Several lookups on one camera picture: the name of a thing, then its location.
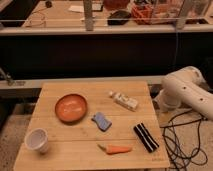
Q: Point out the orange ceramic bowl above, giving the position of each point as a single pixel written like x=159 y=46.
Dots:
x=71 y=108

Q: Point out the orange plastic crate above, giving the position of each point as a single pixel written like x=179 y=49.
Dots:
x=142 y=14

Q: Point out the black object on bench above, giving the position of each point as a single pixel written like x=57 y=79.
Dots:
x=119 y=17

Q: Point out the grey metal post right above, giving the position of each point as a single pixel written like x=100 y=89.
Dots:
x=182 y=17

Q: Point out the white paper cup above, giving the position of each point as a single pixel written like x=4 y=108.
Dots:
x=37 y=140

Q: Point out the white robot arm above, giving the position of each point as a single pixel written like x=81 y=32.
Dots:
x=183 y=86

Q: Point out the white paper sheet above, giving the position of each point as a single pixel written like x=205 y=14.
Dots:
x=78 y=9

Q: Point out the grey metal post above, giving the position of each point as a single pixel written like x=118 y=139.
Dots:
x=88 y=14
x=182 y=17

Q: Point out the orange toy carrot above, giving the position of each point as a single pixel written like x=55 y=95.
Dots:
x=111 y=149

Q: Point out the black white striped cloth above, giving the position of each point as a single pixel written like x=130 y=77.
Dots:
x=147 y=140

